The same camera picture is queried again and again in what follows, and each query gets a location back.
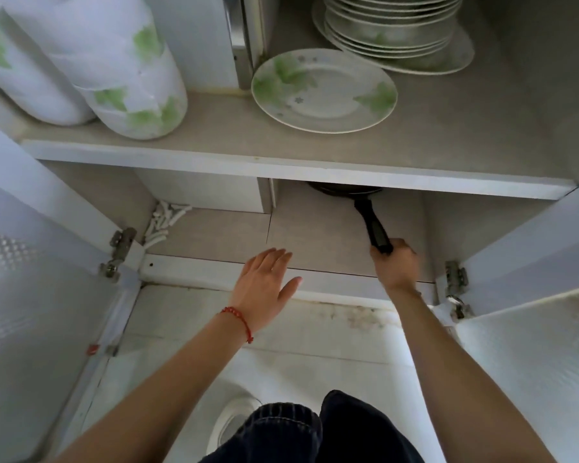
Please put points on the white slipper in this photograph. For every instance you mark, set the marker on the white slipper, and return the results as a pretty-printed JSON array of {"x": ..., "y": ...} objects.
[{"x": 231, "y": 419}]

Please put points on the person's right forearm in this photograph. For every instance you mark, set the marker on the person's right forearm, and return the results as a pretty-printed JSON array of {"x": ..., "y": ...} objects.
[{"x": 463, "y": 376}]

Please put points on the person's left forearm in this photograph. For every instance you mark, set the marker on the person's left forearm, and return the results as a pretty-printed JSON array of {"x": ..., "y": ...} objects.
[{"x": 173, "y": 380}]

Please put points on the stack of leaf print bowls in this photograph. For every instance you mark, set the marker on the stack of leaf print bowls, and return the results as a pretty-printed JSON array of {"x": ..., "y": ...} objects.
[
  {"x": 120, "y": 62},
  {"x": 19, "y": 72}
]

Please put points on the pile of white pegs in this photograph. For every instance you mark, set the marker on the pile of white pegs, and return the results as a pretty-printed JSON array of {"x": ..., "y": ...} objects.
[{"x": 164, "y": 221}]

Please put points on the person's left thumb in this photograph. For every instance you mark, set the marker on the person's left thumb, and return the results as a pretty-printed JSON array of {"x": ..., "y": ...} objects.
[{"x": 291, "y": 287}]

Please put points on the black frying pan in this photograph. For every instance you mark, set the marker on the black frying pan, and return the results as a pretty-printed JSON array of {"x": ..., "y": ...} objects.
[{"x": 374, "y": 224}]

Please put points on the white cabinet door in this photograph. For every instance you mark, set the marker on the white cabinet door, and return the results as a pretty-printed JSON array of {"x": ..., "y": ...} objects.
[
  {"x": 535, "y": 303},
  {"x": 34, "y": 303}
]

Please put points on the stack of white plates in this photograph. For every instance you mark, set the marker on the stack of white plates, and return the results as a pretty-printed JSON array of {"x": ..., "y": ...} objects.
[{"x": 391, "y": 24}]

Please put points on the person's left middle finger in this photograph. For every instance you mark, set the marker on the person's left middle finger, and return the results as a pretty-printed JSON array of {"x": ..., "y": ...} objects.
[{"x": 272, "y": 262}]

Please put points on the person's right hand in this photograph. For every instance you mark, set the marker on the person's right hand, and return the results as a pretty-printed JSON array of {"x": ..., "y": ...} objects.
[{"x": 399, "y": 269}]

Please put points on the person's left little finger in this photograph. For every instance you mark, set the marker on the person's left little finger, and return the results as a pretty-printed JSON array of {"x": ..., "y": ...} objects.
[{"x": 250, "y": 270}]

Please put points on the person's left hand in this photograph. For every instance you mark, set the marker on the person's left hand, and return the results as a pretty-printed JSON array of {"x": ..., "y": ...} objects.
[{"x": 260, "y": 291}]

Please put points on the small red sticker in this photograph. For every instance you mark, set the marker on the small red sticker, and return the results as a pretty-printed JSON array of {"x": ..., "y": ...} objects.
[{"x": 92, "y": 349}]

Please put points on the white oval platter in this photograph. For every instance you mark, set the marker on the white oval platter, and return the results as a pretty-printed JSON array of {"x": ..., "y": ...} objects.
[{"x": 448, "y": 55}]

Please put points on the metal door hinge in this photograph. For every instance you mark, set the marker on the metal door hinge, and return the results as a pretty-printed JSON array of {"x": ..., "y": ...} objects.
[
  {"x": 118, "y": 253},
  {"x": 456, "y": 286}
]

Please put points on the person's dark jeans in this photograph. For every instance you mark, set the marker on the person's dark jeans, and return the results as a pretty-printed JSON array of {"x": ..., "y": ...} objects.
[{"x": 318, "y": 429}]

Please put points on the green leaf print plate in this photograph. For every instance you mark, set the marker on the green leaf print plate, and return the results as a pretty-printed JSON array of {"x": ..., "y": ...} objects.
[{"x": 323, "y": 91}]

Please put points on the person's right fingers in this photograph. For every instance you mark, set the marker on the person's right fingers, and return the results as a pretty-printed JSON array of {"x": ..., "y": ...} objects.
[{"x": 387, "y": 253}]

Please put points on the white kitchen cabinet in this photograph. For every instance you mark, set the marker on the white kitchen cabinet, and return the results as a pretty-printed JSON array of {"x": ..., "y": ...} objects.
[{"x": 318, "y": 159}]

